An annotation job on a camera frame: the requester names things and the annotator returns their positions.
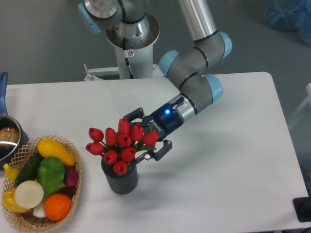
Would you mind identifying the yellow bell pepper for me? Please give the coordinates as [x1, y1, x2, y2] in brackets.
[1, 188, 31, 213]

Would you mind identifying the red tulip bouquet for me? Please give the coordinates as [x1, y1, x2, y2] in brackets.
[86, 117, 159, 176]

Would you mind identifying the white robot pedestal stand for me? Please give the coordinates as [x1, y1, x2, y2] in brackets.
[84, 13, 159, 80]

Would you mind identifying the dark grey ribbed vase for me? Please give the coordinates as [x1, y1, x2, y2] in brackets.
[101, 160, 138, 195]

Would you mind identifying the white round onion slice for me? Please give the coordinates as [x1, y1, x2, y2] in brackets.
[14, 180, 44, 209]

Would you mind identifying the green cucumber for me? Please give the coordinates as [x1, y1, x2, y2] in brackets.
[15, 151, 43, 186]

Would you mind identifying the blue handled saucepan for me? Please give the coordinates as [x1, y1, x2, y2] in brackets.
[0, 71, 29, 170]

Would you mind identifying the woven wicker basket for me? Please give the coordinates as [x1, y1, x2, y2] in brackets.
[1, 135, 83, 233]

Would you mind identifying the green lettuce leaf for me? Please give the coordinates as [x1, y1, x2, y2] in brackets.
[36, 157, 65, 201]

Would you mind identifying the white frame at right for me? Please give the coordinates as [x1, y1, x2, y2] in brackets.
[287, 83, 311, 131]

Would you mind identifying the blue plastic bag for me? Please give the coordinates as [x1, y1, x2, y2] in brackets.
[264, 0, 311, 46]

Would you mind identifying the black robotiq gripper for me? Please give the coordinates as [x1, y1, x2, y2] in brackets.
[123, 103, 183, 162]

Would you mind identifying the black device at edge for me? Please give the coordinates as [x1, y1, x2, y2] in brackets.
[293, 197, 311, 222]

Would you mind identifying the yellow squash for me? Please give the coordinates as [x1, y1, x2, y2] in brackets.
[37, 138, 76, 166]

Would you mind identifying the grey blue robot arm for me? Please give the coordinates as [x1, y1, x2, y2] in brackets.
[78, 0, 232, 162]

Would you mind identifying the orange fruit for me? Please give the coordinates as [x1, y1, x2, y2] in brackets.
[44, 194, 71, 221]

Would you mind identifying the purple red onion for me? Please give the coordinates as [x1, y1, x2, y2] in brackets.
[64, 166, 79, 187]

